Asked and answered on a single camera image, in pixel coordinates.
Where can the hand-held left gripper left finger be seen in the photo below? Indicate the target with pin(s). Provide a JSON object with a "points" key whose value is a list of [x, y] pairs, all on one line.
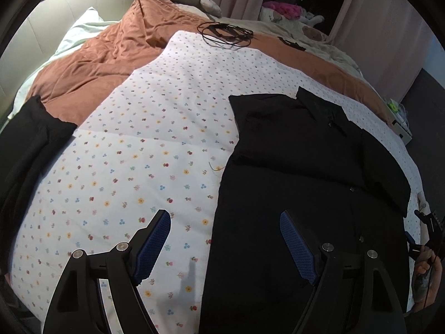
{"points": [[156, 240]]}

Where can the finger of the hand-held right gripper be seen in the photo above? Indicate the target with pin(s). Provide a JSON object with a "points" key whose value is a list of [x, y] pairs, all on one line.
{"points": [[424, 217], [413, 247]]}

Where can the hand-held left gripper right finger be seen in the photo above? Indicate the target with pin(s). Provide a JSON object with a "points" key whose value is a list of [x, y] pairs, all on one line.
{"points": [[299, 247]]}

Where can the black button shirt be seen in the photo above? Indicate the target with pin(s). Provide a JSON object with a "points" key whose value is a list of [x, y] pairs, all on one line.
{"points": [[295, 167]]}

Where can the pile of black folded clothes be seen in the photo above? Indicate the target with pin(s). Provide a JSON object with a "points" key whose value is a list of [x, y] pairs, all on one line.
{"points": [[31, 146]]}

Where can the person's right hand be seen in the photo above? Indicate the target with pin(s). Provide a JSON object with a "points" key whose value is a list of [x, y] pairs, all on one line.
{"points": [[422, 275]]}

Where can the white box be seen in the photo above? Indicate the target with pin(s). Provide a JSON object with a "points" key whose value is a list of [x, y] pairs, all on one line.
{"points": [[401, 128]]}

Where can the white floral bed sheet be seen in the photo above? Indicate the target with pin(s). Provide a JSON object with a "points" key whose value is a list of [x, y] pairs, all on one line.
{"points": [[139, 146]]}

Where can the yellow-green small item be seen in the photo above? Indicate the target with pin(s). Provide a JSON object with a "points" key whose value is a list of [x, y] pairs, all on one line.
{"points": [[393, 105]]}

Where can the orange-brown quilt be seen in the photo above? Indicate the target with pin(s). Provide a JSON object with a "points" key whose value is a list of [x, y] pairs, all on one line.
{"points": [[104, 48]]}

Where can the cream bear print blanket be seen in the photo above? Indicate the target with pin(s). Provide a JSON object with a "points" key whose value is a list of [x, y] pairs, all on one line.
{"points": [[323, 45]]}

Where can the small black object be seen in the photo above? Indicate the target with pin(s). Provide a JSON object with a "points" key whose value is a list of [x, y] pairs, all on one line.
{"points": [[291, 44]]}

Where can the light green pillow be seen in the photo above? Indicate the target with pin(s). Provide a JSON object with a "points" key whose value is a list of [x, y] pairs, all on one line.
{"points": [[80, 28]]}

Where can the white plush toy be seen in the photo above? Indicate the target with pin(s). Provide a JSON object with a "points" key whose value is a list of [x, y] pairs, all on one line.
{"points": [[313, 19]]}

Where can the pink plush toy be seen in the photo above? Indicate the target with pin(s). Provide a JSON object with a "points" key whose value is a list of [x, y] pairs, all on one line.
{"points": [[281, 7]]}

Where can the cream padded headboard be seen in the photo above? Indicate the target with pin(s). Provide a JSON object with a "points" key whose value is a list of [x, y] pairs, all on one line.
{"points": [[59, 7]]}

